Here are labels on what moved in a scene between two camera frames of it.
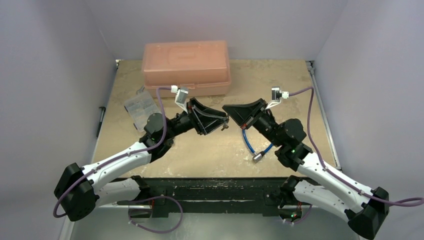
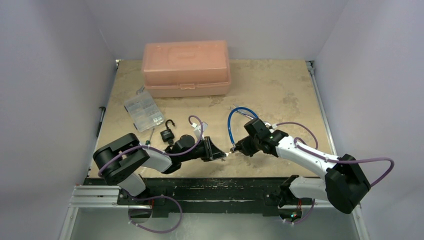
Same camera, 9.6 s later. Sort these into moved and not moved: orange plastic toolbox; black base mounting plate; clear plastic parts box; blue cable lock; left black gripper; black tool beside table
Moved: blue cable lock; left black gripper
Not moved: black base mounting plate; orange plastic toolbox; black tool beside table; clear plastic parts box
